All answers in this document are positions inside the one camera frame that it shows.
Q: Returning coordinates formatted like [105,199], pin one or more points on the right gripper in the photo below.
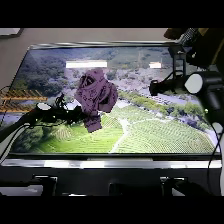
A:
[155,88]

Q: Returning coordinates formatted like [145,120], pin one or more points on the purple patterned garment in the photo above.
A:
[96,93]

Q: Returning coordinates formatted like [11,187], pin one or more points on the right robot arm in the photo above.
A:
[208,90]

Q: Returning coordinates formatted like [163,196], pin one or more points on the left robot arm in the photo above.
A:
[36,116]

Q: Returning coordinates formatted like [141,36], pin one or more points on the brown garment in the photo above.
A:
[171,33]

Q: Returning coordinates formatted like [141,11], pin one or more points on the checked shirt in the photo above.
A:
[189,35]

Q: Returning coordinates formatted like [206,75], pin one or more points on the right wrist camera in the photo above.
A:
[178,61]

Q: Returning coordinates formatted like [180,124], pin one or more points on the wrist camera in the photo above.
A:
[178,61]
[60,100]

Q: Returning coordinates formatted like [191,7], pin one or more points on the silver frame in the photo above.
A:
[110,164]

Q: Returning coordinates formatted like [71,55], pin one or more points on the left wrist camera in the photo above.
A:
[60,100]

